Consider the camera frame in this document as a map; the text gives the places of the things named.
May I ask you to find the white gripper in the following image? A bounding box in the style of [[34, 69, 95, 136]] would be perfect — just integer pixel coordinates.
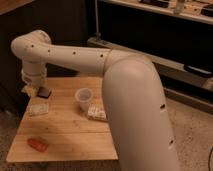
[[21, 70, 46, 98]]

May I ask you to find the black device on ledge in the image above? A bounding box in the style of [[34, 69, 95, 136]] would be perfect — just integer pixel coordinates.
[[183, 65, 213, 78]]

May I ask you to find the dark shelf unit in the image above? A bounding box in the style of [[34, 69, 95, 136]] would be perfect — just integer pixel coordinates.
[[86, 0, 213, 114]]

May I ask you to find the metal pole stand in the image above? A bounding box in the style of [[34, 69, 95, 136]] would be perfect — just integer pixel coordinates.
[[94, 0, 101, 41]]

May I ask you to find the white clear packet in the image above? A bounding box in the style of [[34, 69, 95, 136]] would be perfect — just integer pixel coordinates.
[[29, 103, 49, 116]]

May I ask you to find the orange red toy carrot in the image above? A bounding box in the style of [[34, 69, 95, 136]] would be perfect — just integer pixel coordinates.
[[27, 138, 48, 152]]

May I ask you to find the white patterned box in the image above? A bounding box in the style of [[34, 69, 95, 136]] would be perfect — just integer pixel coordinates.
[[87, 106, 107, 121]]

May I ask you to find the wooden table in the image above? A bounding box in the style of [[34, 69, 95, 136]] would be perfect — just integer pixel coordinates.
[[7, 77, 117, 162]]

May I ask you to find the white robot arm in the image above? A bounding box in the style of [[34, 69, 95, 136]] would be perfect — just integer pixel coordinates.
[[11, 30, 181, 171]]

